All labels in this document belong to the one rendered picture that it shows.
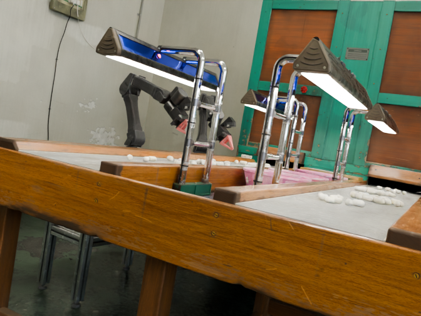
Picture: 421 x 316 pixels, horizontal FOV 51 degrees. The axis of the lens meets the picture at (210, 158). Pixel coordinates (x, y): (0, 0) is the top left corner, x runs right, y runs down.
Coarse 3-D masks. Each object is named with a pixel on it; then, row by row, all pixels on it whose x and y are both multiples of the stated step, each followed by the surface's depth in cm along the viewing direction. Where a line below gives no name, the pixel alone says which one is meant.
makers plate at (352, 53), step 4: (348, 48) 261; (352, 48) 260; (356, 48) 259; (360, 48) 258; (364, 48) 257; (368, 48) 256; (348, 52) 261; (352, 52) 260; (356, 52) 259; (360, 52) 258; (364, 52) 257; (368, 52) 256; (348, 56) 261; (352, 56) 260; (356, 56) 259; (360, 56) 258; (364, 56) 257; (364, 60) 257
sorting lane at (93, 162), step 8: (24, 152) 123; (32, 152) 125; (40, 152) 129; (48, 152) 133; (56, 152) 137; (64, 152) 139; (56, 160) 118; (64, 160) 120; (72, 160) 123; (80, 160) 127; (88, 160) 131; (96, 160) 135; (104, 160) 139; (112, 160) 143; (120, 160) 148; (128, 160) 153; (136, 160) 158; (160, 160) 177; (192, 160) 211; (88, 168) 112; (96, 168) 114
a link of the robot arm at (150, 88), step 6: (126, 78) 225; (132, 78) 224; (138, 78) 222; (144, 78) 225; (126, 84) 225; (132, 84) 224; (138, 84) 222; (144, 84) 220; (150, 84) 217; (120, 90) 228; (126, 90) 225; (144, 90) 220; (150, 90) 216; (156, 90) 213; (162, 90) 211
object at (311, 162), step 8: (240, 152) 291; (248, 152) 288; (256, 160) 285; (272, 160) 296; (304, 160) 270; (312, 160) 268; (320, 160) 266; (320, 168) 266; (328, 168) 264; (352, 168) 257; (360, 168) 255; (368, 168) 253; (360, 176) 255; (368, 184) 267; (376, 184) 265; (384, 184) 263; (392, 184) 261; (400, 184) 259; (408, 184) 257; (408, 192) 247; (416, 192) 255
